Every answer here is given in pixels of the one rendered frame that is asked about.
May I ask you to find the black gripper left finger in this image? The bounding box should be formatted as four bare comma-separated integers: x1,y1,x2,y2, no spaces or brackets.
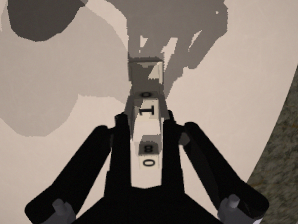
24,95,135,224

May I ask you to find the white calendar cube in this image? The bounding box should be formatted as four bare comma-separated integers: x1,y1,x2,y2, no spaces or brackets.
138,143,159,170
134,91,159,122

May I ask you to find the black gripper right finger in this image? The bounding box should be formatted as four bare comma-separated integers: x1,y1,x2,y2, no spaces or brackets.
158,94,269,224

